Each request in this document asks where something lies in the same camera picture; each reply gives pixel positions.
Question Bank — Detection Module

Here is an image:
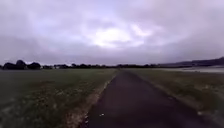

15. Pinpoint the row of trees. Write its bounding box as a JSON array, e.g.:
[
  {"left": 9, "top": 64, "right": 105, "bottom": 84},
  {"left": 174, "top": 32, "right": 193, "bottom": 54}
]
[{"left": 0, "top": 59, "right": 159, "bottom": 71}]

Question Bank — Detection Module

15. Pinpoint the dark asphalt path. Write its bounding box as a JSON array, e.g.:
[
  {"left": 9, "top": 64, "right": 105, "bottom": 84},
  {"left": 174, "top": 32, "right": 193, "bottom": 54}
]
[{"left": 78, "top": 69, "right": 221, "bottom": 128}]

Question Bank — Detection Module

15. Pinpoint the grass field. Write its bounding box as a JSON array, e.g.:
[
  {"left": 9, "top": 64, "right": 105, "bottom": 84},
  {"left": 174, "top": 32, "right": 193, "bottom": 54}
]
[
  {"left": 0, "top": 68, "right": 118, "bottom": 128},
  {"left": 126, "top": 67, "right": 224, "bottom": 128}
]

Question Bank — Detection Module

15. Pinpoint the pale water strip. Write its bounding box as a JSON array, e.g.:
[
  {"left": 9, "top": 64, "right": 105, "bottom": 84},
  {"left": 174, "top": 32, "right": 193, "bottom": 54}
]
[{"left": 159, "top": 65, "right": 224, "bottom": 74}]

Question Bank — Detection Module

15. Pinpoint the wooded hill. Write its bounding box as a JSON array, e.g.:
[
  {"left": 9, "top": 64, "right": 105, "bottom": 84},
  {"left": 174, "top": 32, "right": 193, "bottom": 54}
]
[{"left": 158, "top": 56, "right": 224, "bottom": 69}]

